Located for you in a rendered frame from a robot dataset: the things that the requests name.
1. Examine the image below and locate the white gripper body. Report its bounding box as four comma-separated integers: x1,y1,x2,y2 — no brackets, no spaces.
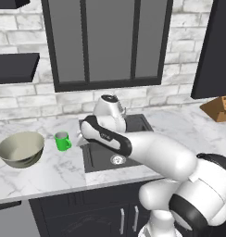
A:
75,129,90,147

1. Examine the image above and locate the green mug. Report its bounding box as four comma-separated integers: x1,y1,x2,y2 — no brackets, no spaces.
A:
54,131,73,153

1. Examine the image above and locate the dark sink basin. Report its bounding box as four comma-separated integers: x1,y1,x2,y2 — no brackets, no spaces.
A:
78,113,155,174

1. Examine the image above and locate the pale grey-green bowl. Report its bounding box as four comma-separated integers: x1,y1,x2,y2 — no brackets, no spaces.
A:
0,131,45,169

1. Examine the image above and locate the black base cabinet door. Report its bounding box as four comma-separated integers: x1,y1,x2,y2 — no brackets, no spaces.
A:
40,202,132,237
129,200,157,237

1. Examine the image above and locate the black framed window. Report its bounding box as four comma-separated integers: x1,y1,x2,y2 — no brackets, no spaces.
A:
41,0,174,94

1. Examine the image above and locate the grey dishwasher front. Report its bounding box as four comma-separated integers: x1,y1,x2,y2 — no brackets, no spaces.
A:
0,199,42,237

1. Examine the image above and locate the wooden knife block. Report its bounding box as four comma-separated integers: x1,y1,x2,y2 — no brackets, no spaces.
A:
199,94,226,123

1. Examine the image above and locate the silver cabinet door handle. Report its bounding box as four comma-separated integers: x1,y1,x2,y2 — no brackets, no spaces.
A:
132,205,140,233
119,207,125,236

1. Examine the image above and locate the black wall shelf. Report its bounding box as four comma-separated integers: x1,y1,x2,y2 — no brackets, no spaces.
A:
0,0,31,10
0,52,41,85

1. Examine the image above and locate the black wall cabinet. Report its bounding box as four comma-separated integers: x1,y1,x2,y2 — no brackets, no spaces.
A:
190,0,226,100

